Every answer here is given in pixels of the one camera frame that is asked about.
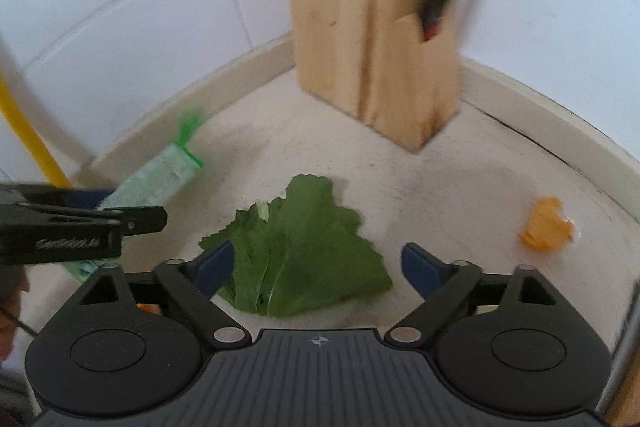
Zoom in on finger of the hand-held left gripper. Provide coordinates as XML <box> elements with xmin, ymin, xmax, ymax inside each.
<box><xmin>0</xmin><ymin>185</ymin><xmax>116</xmax><ymax>208</ymax></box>
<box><xmin>0</xmin><ymin>204</ymin><xmax>168</xmax><ymax>238</ymax></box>

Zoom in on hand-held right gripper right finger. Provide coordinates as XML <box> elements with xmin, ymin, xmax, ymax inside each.
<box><xmin>384</xmin><ymin>243</ymin><xmax>557</xmax><ymax>349</ymax></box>

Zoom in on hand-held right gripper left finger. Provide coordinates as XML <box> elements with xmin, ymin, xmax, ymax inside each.
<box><xmin>81</xmin><ymin>241</ymin><xmax>252</xmax><ymax>349</ymax></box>

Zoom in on green white plastic wrapper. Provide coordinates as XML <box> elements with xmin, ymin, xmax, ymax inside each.
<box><xmin>62</xmin><ymin>107</ymin><xmax>206</xmax><ymax>284</ymax></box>

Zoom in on dark green leaf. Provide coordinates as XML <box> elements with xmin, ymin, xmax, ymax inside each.
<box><xmin>199</xmin><ymin>174</ymin><xmax>395</xmax><ymax>319</ymax></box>

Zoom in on orange peel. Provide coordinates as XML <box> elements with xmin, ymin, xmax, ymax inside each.
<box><xmin>517</xmin><ymin>197</ymin><xmax>574</xmax><ymax>253</ymax></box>

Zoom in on yellow pipe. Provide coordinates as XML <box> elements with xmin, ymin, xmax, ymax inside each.
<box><xmin>0</xmin><ymin>74</ymin><xmax>74</xmax><ymax>190</ymax></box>

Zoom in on wooden knife block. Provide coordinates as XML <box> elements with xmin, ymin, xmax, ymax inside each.
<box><xmin>282</xmin><ymin>0</ymin><xmax>464</xmax><ymax>153</ymax></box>

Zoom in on black cable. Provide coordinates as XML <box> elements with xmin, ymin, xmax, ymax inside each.
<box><xmin>0</xmin><ymin>304</ymin><xmax>40</xmax><ymax>338</ymax></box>

